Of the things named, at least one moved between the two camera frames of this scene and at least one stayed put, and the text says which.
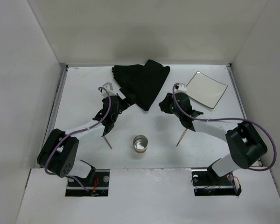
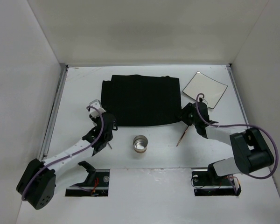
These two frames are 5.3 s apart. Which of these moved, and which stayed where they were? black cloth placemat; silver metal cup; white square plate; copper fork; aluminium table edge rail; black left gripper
Moved: black left gripper; black cloth placemat
Stayed: copper fork; aluminium table edge rail; white square plate; silver metal cup
